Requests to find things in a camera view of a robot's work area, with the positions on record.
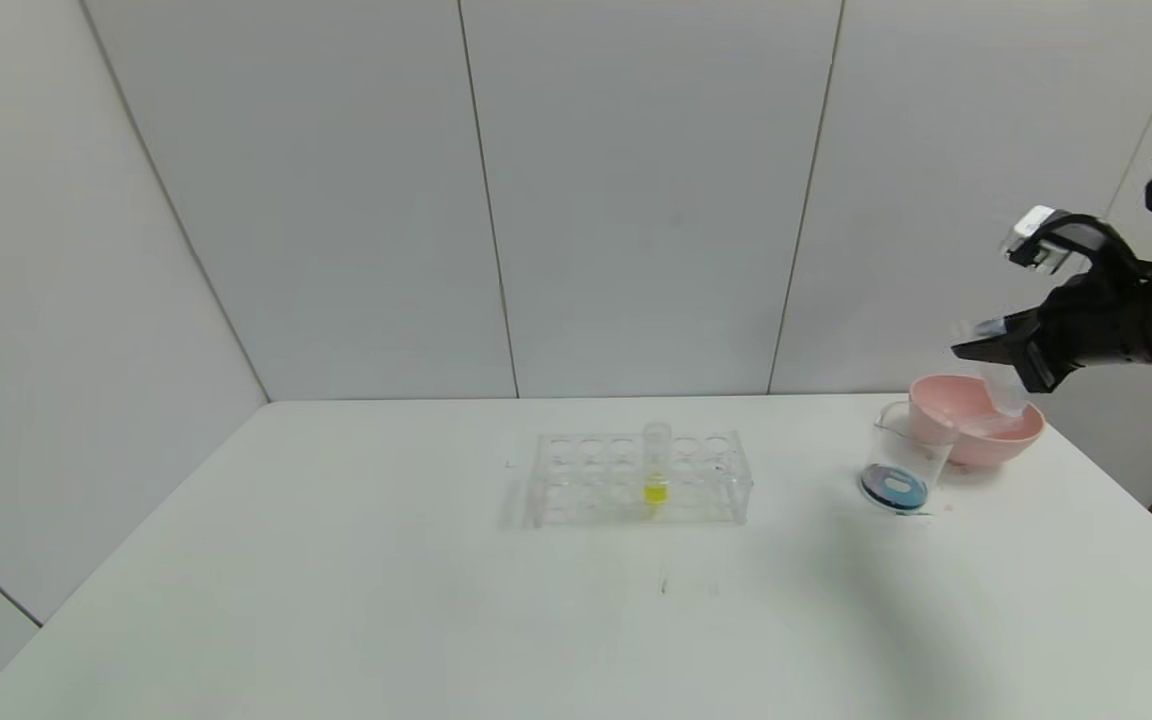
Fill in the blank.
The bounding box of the clear glass beaker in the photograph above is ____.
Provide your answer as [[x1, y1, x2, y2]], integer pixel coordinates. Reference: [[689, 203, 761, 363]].
[[858, 400, 959, 514]]

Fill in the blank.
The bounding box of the test tube with blue pigment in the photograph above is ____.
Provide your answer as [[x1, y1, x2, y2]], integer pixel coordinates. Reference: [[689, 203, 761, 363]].
[[954, 318, 1030, 419]]

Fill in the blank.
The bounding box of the pink bowl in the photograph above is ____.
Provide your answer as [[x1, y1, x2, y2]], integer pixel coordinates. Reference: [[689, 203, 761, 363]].
[[909, 373, 1045, 468]]

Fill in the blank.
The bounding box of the clear acrylic test tube rack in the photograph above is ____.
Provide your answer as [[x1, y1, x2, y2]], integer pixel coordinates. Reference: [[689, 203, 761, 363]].
[[521, 430, 755, 529]]

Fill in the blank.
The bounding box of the black camera cable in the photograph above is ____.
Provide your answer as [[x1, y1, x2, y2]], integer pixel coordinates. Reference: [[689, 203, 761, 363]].
[[1076, 218, 1152, 281]]

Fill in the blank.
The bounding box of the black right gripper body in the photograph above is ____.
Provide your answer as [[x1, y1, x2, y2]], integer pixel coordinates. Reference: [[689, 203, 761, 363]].
[[1006, 271, 1133, 394]]

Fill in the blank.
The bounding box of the test tube with yellow pigment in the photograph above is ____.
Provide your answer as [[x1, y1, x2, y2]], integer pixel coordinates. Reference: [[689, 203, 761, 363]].
[[642, 421, 674, 506]]

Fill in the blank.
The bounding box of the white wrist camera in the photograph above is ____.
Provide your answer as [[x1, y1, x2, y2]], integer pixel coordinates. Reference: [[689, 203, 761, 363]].
[[1002, 205, 1112, 274]]

